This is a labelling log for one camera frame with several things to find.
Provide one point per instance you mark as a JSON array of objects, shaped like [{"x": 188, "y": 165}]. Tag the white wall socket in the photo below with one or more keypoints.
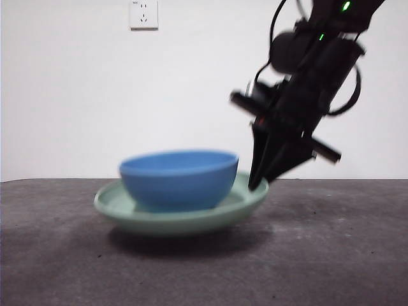
[{"x": 144, "y": 16}]

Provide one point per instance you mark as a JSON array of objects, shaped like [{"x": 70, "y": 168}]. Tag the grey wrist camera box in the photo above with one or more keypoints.
[{"x": 264, "y": 92}]

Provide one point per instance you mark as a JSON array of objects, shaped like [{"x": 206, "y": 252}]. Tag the blue ribbed bowl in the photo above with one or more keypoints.
[{"x": 178, "y": 185}]

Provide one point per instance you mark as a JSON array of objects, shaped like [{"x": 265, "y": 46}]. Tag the green round plate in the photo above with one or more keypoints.
[{"x": 178, "y": 224}]

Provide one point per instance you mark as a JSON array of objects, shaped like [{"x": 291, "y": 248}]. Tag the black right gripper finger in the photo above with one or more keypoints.
[
  {"x": 287, "y": 156},
  {"x": 259, "y": 153}
]

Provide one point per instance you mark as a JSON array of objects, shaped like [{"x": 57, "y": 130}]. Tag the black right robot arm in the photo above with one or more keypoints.
[{"x": 331, "y": 54}]

